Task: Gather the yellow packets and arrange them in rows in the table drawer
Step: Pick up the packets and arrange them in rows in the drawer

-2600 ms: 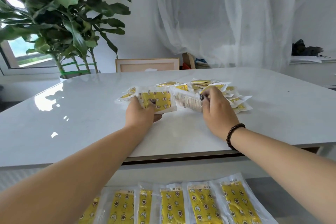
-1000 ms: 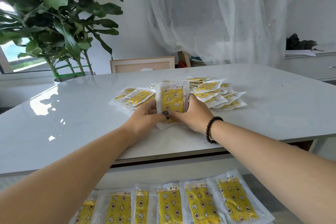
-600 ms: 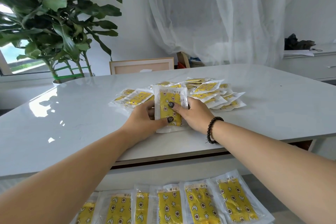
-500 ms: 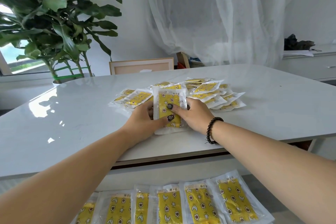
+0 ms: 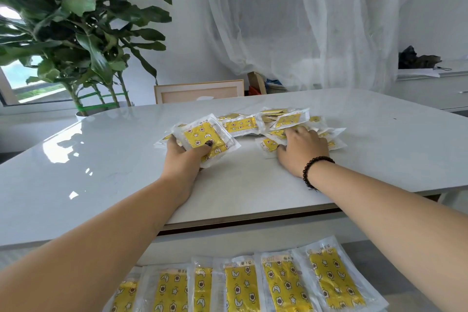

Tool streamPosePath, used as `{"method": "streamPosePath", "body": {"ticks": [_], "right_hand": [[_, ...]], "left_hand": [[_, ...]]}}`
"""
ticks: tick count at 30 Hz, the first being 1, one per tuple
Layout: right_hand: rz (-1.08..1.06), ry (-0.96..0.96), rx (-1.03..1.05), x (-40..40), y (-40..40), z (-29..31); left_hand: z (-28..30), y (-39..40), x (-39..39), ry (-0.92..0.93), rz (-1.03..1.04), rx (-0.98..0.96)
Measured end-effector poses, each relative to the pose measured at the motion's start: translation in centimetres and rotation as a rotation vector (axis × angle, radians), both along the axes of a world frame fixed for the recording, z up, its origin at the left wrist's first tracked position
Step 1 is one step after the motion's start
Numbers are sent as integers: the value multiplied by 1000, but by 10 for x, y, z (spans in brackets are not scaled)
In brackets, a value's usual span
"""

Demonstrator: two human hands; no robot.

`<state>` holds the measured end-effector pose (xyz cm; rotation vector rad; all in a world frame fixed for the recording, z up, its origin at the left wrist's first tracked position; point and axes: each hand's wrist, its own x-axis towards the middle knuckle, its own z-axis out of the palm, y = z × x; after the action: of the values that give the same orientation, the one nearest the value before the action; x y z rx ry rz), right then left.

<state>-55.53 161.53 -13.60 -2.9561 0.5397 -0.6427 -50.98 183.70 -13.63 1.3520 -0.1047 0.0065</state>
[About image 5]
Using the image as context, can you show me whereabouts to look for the person's right hand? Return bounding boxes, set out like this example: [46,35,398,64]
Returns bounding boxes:
[276,126,330,179]

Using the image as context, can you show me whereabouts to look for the person's left hand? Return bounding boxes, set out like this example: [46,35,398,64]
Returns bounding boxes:
[160,136,214,197]

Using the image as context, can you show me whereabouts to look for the pile of yellow packets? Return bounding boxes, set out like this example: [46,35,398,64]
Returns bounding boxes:
[153,107,347,159]

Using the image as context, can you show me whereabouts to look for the white drawer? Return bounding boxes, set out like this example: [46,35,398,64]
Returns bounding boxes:
[98,211,443,312]

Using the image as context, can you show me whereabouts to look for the row of yellow packets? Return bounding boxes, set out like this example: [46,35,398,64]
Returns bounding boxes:
[104,235,389,312]

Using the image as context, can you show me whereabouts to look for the person's right forearm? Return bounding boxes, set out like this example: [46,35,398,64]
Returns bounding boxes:
[312,161,468,312]

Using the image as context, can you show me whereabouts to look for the person's left forearm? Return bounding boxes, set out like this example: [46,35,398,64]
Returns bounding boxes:
[0,175,198,312]

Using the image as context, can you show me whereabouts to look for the brown cardboard box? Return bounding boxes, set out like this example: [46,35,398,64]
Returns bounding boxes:
[247,71,267,96]

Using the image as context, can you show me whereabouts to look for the white plant pot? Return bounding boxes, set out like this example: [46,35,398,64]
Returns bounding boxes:
[75,101,131,120]

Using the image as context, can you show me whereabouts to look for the white sheer dust cover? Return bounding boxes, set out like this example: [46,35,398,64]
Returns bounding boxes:
[203,0,429,95]

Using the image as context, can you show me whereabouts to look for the black plastic bag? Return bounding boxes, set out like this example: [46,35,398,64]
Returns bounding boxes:
[397,45,443,70]

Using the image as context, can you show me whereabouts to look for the white side cabinet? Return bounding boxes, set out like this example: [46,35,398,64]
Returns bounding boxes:
[387,61,468,113]

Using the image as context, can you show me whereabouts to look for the small white framed window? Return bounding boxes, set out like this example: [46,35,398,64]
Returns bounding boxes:
[0,56,79,108]

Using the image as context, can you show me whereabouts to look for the large green leafy plant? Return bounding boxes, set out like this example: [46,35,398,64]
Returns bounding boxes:
[0,0,173,117]

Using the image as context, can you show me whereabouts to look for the dark bead bracelet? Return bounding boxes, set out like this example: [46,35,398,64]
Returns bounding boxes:
[302,156,335,192]

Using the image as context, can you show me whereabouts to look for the wooden picture frame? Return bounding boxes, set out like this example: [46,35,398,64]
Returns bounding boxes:
[154,79,245,105]

